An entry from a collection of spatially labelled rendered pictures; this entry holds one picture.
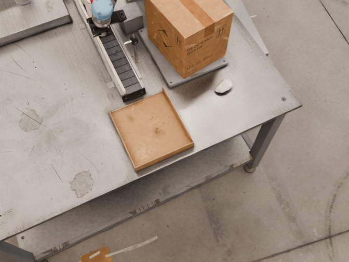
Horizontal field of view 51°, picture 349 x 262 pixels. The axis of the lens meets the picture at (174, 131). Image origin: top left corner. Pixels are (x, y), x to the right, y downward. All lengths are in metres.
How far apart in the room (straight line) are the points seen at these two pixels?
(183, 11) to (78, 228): 1.25
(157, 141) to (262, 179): 1.05
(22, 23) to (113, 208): 1.06
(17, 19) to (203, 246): 1.57
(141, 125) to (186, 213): 0.88
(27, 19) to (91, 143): 0.74
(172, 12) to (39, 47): 0.70
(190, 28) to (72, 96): 0.61
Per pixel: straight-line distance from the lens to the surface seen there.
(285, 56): 2.92
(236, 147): 2.19
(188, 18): 1.49
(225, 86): 1.62
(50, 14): 1.95
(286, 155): 2.49
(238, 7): 1.98
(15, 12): 2.01
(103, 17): 1.40
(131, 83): 1.60
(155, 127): 1.53
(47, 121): 1.64
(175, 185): 2.08
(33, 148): 1.60
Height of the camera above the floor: 2.19
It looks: 63 degrees down
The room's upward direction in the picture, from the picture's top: straight up
